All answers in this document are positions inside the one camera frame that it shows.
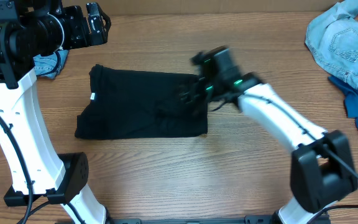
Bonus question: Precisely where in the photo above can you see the black t-shirt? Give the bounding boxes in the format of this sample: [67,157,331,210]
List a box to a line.
[75,64,208,140]

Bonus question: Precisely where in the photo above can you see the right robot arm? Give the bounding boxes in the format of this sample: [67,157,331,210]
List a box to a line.
[180,46,358,223]

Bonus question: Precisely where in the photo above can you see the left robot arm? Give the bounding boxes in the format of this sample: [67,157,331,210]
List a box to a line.
[0,1,112,223]

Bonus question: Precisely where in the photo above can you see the folded blue jeans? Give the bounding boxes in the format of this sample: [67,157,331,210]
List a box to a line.
[34,50,69,80]

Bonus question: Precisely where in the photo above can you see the light blue denim jeans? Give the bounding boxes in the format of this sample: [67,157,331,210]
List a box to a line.
[305,0,358,90]

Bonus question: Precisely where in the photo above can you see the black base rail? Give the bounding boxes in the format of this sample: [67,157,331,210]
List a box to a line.
[108,215,281,224]

